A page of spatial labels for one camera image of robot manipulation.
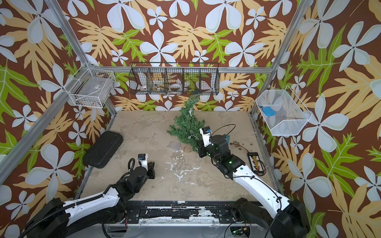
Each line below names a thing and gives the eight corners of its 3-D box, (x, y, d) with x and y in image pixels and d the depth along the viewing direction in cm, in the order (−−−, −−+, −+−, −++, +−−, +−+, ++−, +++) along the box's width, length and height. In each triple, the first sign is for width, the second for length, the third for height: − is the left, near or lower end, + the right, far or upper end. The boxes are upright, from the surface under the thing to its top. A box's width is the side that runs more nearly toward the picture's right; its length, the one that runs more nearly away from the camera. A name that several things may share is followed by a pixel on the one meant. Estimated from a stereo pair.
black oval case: (86, 164, 94) (79, 159, 88) (108, 135, 109) (104, 129, 103) (104, 170, 92) (99, 165, 86) (125, 139, 107) (121, 133, 101)
